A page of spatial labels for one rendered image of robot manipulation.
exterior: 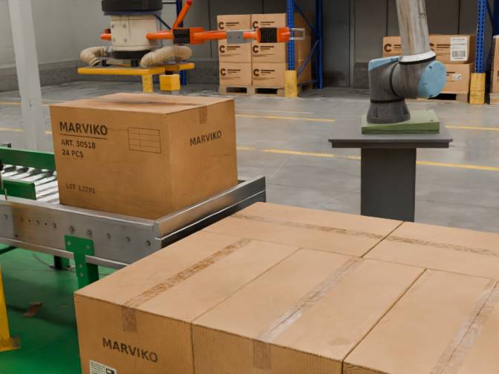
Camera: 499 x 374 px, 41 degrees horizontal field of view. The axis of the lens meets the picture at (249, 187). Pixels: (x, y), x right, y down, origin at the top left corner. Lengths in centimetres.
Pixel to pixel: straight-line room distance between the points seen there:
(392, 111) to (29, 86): 332
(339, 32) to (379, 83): 833
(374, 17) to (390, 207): 825
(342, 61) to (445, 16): 174
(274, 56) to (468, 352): 904
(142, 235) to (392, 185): 119
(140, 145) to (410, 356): 130
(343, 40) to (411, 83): 843
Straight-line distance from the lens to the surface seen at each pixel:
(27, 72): 554
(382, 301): 178
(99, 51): 275
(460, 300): 182
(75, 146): 267
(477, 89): 927
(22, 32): 552
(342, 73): 1129
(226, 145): 261
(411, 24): 282
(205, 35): 243
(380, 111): 297
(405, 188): 300
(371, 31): 1114
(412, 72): 284
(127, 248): 239
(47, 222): 264
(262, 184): 279
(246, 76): 1067
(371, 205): 302
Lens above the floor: 127
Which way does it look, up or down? 15 degrees down
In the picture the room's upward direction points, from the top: 2 degrees counter-clockwise
